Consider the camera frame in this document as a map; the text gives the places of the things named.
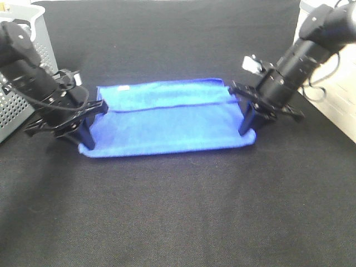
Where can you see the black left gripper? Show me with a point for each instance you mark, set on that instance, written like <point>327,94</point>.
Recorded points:
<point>64,114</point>

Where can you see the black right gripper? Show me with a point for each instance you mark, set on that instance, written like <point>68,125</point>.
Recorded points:
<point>256,119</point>

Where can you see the blue microfibre towel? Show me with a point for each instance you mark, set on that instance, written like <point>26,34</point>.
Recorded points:
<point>165,117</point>

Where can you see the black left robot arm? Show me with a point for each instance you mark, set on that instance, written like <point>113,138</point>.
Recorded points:
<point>23,70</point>

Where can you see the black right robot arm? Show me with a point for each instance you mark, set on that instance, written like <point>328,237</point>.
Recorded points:
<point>325,31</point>

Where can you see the grey perforated plastic basket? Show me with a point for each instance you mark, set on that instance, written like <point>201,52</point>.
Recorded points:
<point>14,108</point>

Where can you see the white plastic storage crate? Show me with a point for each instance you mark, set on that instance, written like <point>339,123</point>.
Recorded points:
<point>335,96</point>

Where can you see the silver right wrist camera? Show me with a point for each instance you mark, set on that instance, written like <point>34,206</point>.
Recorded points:
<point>255,65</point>

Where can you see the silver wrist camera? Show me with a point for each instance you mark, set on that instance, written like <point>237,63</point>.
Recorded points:
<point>255,65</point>
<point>68,79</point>

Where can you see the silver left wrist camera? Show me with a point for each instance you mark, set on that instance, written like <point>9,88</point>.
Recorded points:
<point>68,79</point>

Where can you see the wooden basket handle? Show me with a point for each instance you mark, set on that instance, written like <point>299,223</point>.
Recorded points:
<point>4,7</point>

